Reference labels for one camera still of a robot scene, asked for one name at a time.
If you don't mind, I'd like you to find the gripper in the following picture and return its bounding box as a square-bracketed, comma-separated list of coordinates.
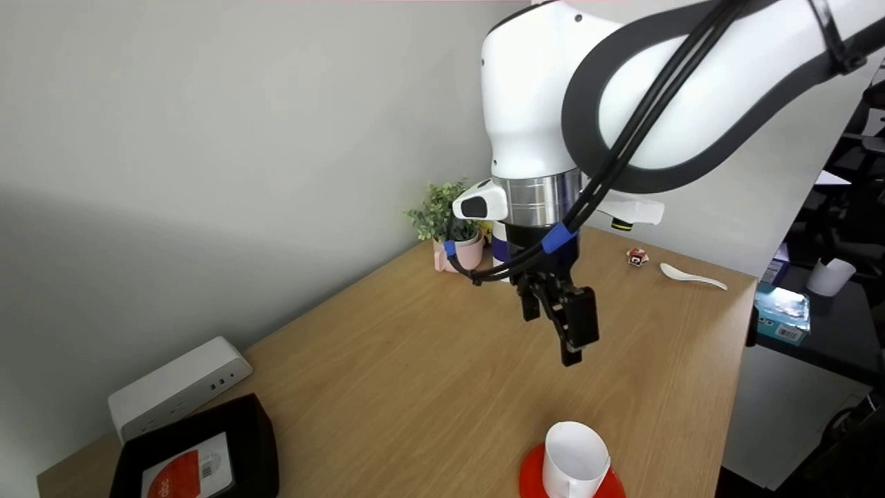
[502, 221, 600, 368]

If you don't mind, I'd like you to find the white mug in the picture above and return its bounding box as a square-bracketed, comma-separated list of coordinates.
[541, 421, 612, 498]

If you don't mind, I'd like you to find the red side plate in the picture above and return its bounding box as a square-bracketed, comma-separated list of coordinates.
[519, 443, 627, 498]

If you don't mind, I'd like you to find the blue and white cup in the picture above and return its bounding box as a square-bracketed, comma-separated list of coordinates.
[489, 221, 514, 268]

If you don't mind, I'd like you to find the white spoon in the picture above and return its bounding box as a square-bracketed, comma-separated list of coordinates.
[659, 262, 729, 291]

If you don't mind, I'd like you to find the potted green plant pink pot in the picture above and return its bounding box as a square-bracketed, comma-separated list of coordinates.
[404, 180, 489, 274]

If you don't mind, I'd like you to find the teal box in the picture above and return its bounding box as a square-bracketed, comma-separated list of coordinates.
[753, 282, 812, 347]

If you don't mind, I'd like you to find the white paper cup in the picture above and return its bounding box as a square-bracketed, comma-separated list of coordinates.
[805, 257, 857, 297]

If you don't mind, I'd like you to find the black desk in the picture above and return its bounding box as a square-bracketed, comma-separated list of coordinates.
[747, 261, 885, 388]

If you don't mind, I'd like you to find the black office chair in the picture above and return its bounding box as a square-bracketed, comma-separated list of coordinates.
[795, 62, 885, 277]

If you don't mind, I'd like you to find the black box with red label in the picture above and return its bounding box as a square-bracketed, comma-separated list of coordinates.
[109, 394, 281, 498]

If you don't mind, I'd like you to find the white power strip box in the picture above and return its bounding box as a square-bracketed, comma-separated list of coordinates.
[107, 336, 254, 444]

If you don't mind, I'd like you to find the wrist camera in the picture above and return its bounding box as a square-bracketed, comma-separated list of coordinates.
[585, 192, 666, 232]

